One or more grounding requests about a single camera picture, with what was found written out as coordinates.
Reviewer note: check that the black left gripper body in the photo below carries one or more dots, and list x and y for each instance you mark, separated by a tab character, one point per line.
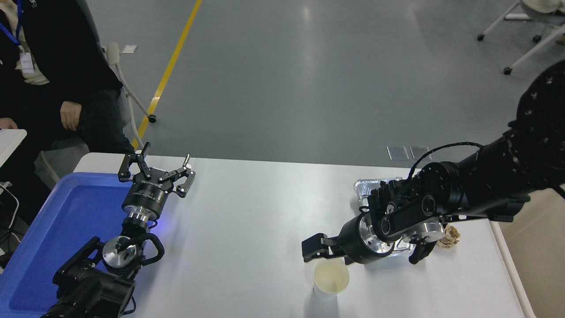
145	196

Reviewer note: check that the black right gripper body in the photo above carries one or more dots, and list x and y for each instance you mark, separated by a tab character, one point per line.
351	243

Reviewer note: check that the white paper cup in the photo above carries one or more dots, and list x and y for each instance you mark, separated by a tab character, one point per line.
329	278

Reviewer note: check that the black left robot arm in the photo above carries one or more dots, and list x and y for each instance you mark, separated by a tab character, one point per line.
88	287

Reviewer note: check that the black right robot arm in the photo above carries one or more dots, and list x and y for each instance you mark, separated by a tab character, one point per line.
485	176

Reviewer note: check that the person's hand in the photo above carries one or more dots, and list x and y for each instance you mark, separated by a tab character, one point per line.
8	123
70	115

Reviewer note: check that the silver foil tray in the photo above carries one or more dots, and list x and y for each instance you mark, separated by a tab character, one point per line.
364	190

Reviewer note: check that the blue plastic tray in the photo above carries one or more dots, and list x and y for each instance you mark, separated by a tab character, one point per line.
66	221

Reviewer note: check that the crumpled tan paper ball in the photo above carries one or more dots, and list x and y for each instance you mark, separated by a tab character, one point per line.
451	238

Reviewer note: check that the silver floor plate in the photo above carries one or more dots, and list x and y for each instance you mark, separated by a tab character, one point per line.
417	151
397	153

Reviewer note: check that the grey chair with white legs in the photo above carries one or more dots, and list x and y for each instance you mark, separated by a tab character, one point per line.
113	53

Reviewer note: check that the small white floor plate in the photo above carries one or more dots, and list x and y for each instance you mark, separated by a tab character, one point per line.
129	48

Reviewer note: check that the small white side table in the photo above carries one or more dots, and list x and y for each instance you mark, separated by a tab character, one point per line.
11	141

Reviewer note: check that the person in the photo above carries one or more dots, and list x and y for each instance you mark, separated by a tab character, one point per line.
57	53

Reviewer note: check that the large pale bin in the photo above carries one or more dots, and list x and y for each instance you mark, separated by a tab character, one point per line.
538	265

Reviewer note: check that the white rolling chair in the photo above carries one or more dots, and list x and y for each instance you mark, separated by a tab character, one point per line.
540	5

